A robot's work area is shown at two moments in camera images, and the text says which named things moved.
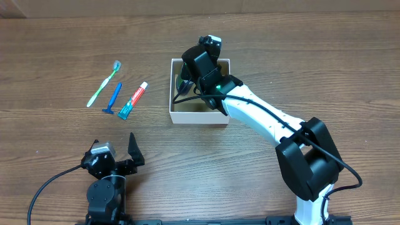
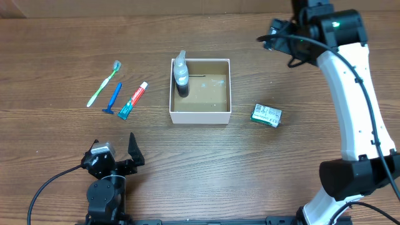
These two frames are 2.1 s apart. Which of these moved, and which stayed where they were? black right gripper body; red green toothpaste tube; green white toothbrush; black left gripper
Moved: black right gripper body
Stayed: red green toothpaste tube; green white toothbrush; black left gripper
